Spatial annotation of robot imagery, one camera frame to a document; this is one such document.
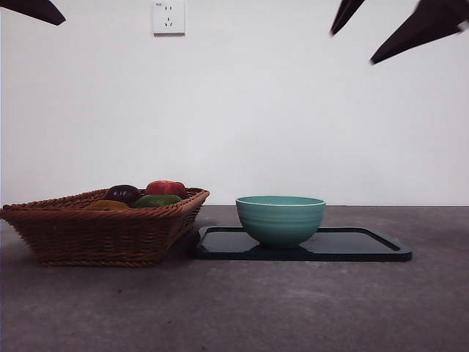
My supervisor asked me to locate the brown wicker basket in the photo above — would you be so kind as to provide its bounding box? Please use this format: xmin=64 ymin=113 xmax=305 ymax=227
xmin=0 ymin=187 xmax=210 ymax=268

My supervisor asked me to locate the brown fuzzy kiwi fruit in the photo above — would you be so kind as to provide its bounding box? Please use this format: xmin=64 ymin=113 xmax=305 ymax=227
xmin=86 ymin=199 xmax=130 ymax=210

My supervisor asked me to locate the dark purple round fruit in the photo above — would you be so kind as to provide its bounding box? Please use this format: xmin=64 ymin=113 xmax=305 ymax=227
xmin=104 ymin=184 xmax=142 ymax=203

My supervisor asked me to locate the green avocado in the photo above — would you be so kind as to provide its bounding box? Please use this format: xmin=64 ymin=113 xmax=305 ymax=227
xmin=132 ymin=194 xmax=183 ymax=209

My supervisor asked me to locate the teal ribbed bowl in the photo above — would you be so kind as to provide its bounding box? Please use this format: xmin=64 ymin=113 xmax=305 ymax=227
xmin=235 ymin=195 xmax=327 ymax=249

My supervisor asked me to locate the red apple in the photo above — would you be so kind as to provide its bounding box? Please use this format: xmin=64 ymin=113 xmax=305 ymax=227
xmin=145 ymin=180 xmax=187 ymax=199

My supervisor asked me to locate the white wall socket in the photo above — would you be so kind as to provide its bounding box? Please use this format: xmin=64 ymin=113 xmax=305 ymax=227
xmin=153 ymin=0 xmax=186 ymax=37

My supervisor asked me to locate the dark teal rectangular tray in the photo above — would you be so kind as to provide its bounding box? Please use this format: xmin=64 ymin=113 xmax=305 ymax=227
xmin=190 ymin=226 xmax=413 ymax=263

